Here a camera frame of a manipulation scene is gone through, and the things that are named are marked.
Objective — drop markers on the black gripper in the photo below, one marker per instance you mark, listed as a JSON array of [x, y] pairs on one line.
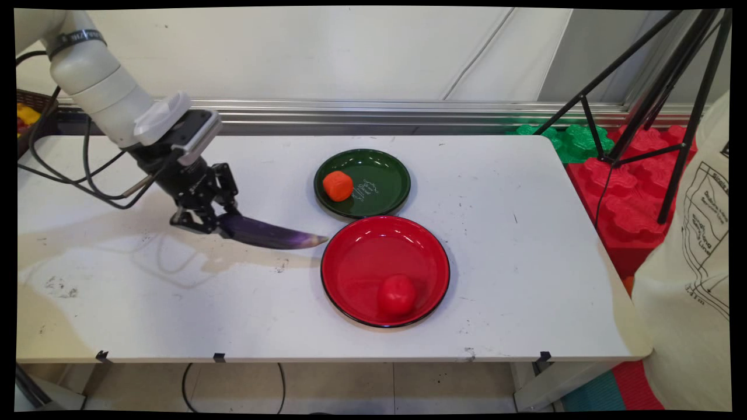
[[178, 178]]

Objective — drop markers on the purple toy eggplant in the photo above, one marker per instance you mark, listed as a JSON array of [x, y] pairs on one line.
[[268, 232]]

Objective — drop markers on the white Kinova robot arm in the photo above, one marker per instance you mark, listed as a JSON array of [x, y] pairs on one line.
[[93, 76]]

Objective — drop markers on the orange toy fruit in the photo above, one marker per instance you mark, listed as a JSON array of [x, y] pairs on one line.
[[338, 186]]

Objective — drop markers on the red plate with black rim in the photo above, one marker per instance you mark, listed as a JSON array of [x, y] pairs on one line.
[[362, 262]]

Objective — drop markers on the dark green plate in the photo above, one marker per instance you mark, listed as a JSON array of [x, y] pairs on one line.
[[379, 184]]

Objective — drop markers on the yellow toy in basket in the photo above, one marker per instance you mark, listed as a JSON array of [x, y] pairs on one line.
[[28, 114]]

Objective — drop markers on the dark woven basket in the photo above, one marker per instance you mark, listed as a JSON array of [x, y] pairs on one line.
[[35, 99]]

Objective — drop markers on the red toy tomato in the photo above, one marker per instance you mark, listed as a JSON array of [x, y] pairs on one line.
[[396, 295]]

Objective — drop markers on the grey table leg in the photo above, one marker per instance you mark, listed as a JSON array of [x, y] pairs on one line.
[[46, 395]]

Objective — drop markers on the green foam block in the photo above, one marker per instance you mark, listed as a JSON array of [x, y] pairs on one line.
[[575, 143]]

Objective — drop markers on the white table leg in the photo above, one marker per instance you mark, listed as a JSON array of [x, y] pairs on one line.
[[554, 385]]

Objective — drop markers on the red foam block stack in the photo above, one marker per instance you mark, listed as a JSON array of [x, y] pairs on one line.
[[627, 201]]

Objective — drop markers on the teal floor mat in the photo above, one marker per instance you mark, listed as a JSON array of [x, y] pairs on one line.
[[592, 394]]

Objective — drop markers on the black tripod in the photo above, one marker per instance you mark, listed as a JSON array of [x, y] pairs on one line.
[[659, 93]]

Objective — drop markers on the red floor mat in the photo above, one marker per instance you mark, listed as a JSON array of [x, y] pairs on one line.
[[636, 388]]

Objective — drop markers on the person in cream shirt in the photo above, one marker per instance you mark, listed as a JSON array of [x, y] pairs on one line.
[[691, 303]]

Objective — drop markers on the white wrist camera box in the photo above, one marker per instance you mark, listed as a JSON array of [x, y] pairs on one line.
[[178, 125]]

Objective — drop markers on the aluminium wall rail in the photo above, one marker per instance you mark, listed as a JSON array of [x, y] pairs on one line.
[[408, 111]]

